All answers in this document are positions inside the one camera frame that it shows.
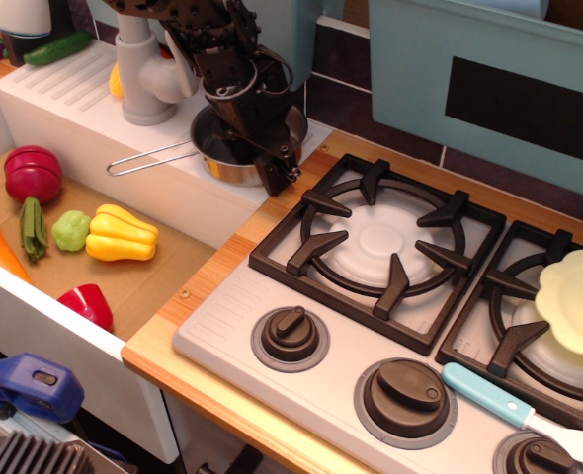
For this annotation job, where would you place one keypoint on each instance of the yellow toy bell pepper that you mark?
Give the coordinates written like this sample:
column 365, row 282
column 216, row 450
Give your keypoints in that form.
column 116, row 234

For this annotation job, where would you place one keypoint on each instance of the brown cardboard sheet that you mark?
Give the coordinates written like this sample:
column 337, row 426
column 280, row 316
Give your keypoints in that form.
column 135, row 290

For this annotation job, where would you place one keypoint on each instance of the pale yellow plastic plate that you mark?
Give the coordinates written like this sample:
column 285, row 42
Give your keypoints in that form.
column 559, row 300

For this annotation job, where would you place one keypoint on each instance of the yellow toy corn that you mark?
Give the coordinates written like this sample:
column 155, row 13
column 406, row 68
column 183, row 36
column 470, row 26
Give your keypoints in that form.
column 115, row 83

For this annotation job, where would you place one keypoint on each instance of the small steel pan wire handle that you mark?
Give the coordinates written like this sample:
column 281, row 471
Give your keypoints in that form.
column 227, row 155

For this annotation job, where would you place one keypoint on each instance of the white black cylinder device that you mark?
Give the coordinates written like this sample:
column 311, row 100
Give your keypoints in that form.
column 23, row 20

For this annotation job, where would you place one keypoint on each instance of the grey toy faucet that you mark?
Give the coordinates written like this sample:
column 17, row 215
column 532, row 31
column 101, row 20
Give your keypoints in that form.
column 153, row 85

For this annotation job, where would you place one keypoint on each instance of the dark right stove knob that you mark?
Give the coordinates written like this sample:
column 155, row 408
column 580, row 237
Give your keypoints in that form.
column 539, row 456

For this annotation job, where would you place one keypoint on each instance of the dark middle stove knob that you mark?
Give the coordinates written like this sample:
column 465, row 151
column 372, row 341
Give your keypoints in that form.
column 405, row 398

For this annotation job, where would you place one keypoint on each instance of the grey toy stove top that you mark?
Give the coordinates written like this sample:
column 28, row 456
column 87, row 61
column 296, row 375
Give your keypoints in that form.
column 323, row 394

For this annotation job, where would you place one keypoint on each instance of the dark right burner grate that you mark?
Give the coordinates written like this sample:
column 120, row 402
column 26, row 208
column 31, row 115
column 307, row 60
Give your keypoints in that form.
column 499, row 334

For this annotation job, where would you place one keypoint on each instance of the dark stove knob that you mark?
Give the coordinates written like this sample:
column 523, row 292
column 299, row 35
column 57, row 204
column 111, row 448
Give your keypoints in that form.
column 405, row 398
column 539, row 456
column 290, row 335

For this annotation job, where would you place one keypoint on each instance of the dark burner grate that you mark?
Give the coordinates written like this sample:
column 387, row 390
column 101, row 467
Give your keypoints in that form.
column 499, row 334
column 384, row 250

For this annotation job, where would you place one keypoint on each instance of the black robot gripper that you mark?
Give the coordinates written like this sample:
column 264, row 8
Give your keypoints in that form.
column 247, row 88

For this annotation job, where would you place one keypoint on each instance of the dark left stove knob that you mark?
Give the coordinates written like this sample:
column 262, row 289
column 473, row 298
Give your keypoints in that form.
column 290, row 335

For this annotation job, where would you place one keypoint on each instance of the dark left burner grate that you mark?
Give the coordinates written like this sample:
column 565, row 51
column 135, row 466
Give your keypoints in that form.
column 384, row 250

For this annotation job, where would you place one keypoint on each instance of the green toy bean pods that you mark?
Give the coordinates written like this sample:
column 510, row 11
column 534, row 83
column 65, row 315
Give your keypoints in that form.
column 33, row 233

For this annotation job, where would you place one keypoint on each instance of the white spatula light blue handle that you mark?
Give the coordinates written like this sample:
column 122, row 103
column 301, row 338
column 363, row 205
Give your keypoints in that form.
column 511, row 409

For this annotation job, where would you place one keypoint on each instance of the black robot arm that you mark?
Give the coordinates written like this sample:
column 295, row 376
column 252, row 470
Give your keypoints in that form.
column 197, row 25

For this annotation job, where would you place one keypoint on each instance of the light green toy lettuce piece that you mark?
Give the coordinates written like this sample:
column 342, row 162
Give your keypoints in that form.
column 70, row 230

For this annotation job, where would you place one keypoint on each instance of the purple toy onion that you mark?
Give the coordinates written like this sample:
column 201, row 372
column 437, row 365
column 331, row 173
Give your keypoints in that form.
column 32, row 171

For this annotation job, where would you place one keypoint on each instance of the blue plastic clamp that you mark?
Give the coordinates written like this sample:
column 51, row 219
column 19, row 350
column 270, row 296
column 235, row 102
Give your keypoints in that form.
column 38, row 387

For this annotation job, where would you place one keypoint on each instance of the green toy cucumber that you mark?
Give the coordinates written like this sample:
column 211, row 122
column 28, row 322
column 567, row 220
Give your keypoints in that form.
column 58, row 49

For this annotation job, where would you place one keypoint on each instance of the red toy pepper piece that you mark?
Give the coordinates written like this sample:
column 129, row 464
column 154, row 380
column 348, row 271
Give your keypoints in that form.
column 88, row 301

